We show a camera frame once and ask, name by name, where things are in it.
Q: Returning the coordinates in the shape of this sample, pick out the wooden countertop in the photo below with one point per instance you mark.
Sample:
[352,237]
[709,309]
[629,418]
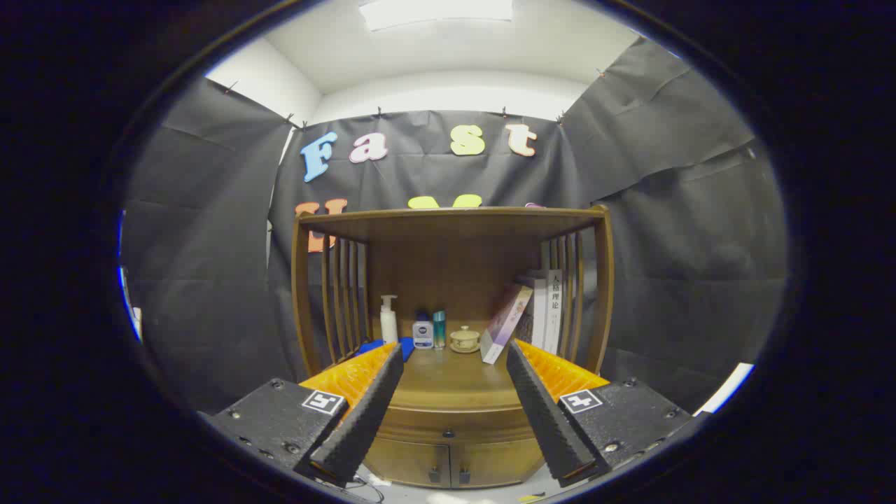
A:
[455,381]

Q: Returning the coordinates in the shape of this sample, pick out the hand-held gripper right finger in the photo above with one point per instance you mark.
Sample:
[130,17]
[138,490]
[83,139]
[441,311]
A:
[546,413]

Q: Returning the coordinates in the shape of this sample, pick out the wooden cabinet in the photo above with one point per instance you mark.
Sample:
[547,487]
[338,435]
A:
[448,259]

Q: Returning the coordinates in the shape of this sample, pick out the blue cloth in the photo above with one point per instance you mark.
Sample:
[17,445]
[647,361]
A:
[407,348]

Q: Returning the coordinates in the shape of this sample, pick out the wooden cabinet door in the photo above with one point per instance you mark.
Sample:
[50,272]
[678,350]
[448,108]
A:
[409,462]
[493,463]

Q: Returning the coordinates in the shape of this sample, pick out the pale pink book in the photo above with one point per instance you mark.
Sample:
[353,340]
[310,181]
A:
[505,324]

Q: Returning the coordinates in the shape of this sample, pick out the wooden drawer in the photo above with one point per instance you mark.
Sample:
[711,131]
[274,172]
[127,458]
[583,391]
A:
[458,423]

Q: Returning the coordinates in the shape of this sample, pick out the teal slim bottle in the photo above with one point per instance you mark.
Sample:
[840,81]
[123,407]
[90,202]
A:
[439,330]

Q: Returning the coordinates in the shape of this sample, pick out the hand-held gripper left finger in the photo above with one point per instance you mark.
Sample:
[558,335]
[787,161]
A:
[364,413]

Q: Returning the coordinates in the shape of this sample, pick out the black backdrop cloth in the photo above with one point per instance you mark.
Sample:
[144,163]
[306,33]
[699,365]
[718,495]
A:
[203,245]

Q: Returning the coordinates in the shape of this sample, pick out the small white blue bottle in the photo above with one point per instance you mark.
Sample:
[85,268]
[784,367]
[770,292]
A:
[422,334]

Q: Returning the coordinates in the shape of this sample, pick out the white pump bottle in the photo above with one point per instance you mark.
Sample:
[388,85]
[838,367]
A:
[388,325]

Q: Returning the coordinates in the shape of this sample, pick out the beige lidded teacup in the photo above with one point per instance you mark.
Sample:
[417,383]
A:
[465,339]

